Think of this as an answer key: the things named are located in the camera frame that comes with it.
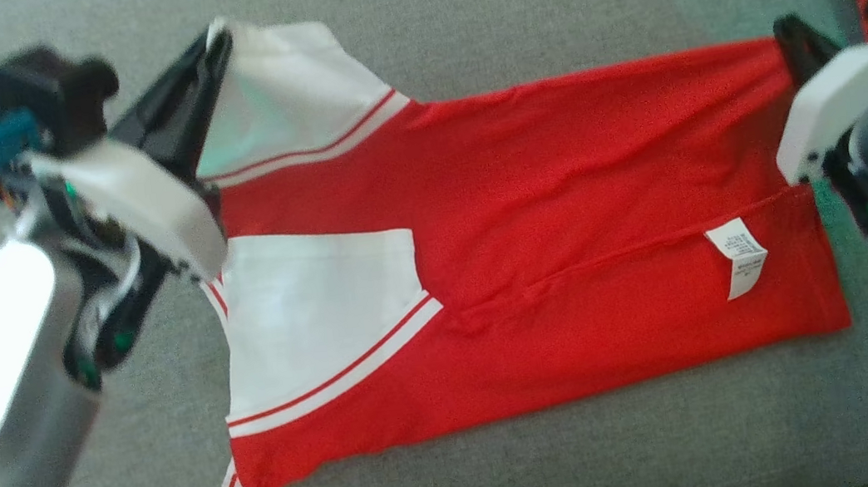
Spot red shirt with white sleeves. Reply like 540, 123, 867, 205
160, 0, 868, 487

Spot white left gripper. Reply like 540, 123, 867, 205
13, 24, 264, 303

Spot large grey sofa seat cushion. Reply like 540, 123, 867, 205
0, 0, 868, 487

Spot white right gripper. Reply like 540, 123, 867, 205
758, 3, 868, 188

